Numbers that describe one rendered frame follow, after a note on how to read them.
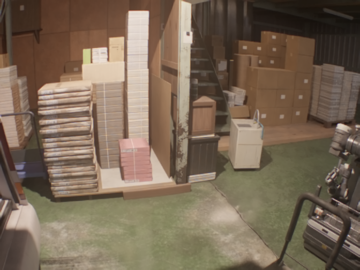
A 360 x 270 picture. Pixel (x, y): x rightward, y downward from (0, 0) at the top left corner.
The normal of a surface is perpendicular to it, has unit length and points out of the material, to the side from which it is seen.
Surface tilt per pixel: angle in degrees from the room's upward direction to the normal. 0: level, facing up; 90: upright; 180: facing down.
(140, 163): 90
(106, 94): 90
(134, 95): 90
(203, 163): 90
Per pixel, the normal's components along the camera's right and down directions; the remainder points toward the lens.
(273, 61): 0.25, 0.34
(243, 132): 0.00, 0.36
